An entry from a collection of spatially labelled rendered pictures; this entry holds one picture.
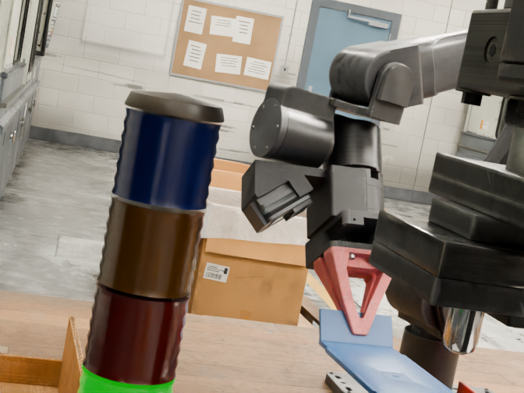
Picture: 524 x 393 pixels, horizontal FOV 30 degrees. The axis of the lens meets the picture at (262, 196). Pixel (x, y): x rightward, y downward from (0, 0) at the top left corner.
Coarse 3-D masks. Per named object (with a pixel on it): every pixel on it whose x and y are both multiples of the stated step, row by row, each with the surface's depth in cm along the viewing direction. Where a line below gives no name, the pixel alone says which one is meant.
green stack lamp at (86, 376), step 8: (80, 376) 39; (88, 376) 38; (96, 376) 38; (80, 384) 39; (88, 384) 38; (96, 384) 38; (104, 384) 38; (112, 384) 38; (120, 384) 38; (128, 384) 38; (136, 384) 38; (160, 384) 39; (168, 384) 39; (80, 392) 39; (88, 392) 38; (96, 392) 38; (104, 392) 38; (112, 392) 38; (120, 392) 38; (128, 392) 38; (136, 392) 38; (144, 392) 38; (152, 392) 38; (160, 392) 38; (168, 392) 39
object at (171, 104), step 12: (132, 96) 37; (144, 96) 37; (156, 96) 36; (168, 96) 37; (180, 96) 37; (144, 108) 36; (156, 108) 36; (168, 108) 36; (180, 108) 36; (192, 108) 36; (204, 108) 37; (216, 108) 37; (204, 120) 37; (216, 120) 37
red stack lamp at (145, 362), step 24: (96, 312) 38; (120, 312) 37; (144, 312) 37; (168, 312) 38; (96, 336) 38; (120, 336) 37; (144, 336) 37; (168, 336) 38; (96, 360) 38; (120, 360) 38; (144, 360) 38; (168, 360) 38; (144, 384) 38
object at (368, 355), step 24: (336, 312) 88; (336, 336) 87; (360, 336) 88; (384, 336) 88; (360, 360) 82; (384, 360) 83; (408, 360) 85; (384, 384) 76; (408, 384) 77; (432, 384) 78
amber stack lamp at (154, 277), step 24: (120, 216) 37; (144, 216) 37; (168, 216) 37; (192, 216) 37; (120, 240) 37; (144, 240) 37; (168, 240) 37; (192, 240) 38; (120, 264) 37; (144, 264) 37; (168, 264) 37; (192, 264) 38; (120, 288) 37; (144, 288) 37; (168, 288) 37
